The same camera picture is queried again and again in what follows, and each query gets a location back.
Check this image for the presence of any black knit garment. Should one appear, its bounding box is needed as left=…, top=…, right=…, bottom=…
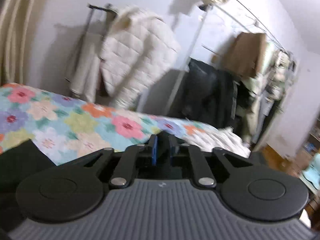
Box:
left=0, top=139, right=59, bottom=205

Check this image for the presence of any metal clothes rack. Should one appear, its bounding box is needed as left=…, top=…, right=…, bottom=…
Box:
left=164, top=0, right=298, bottom=116

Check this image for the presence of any black hanging coat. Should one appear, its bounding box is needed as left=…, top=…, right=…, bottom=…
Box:
left=179, top=59, right=249, bottom=135

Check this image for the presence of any floral patterned bed quilt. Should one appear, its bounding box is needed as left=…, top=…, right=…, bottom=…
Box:
left=1, top=83, right=250, bottom=165

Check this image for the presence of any beige hanging garment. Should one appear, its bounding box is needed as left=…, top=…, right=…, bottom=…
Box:
left=69, top=33, right=102, bottom=103

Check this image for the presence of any white quilted puffer jacket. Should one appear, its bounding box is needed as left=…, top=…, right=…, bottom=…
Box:
left=99, top=6, right=180, bottom=109

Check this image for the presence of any brown hanging garment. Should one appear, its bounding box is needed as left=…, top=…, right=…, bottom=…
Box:
left=222, top=32, right=267, bottom=78

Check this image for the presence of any cream curtain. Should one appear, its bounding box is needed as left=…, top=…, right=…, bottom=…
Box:
left=1, top=0, right=34, bottom=84

